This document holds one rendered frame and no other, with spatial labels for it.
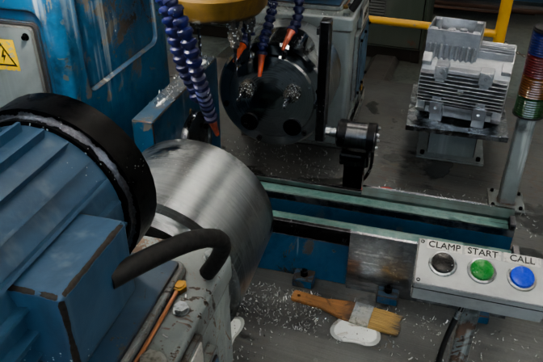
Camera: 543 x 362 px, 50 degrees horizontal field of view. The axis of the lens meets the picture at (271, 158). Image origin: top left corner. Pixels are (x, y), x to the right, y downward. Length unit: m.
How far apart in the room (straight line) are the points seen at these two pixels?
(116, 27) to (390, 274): 0.67
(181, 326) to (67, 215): 0.18
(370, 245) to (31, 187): 0.71
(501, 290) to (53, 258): 0.57
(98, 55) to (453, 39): 0.80
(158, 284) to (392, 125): 1.20
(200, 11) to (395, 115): 0.96
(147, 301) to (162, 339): 0.04
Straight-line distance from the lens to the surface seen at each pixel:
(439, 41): 1.44
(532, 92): 1.30
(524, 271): 0.84
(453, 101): 1.45
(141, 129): 0.99
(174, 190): 0.77
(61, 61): 0.98
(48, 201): 0.48
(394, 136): 1.66
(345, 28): 1.43
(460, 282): 0.82
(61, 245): 0.46
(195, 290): 0.63
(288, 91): 1.24
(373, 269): 1.11
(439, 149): 1.58
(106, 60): 1.09
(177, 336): 0.59
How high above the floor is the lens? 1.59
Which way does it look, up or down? 31 degrees down
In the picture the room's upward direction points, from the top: straight up
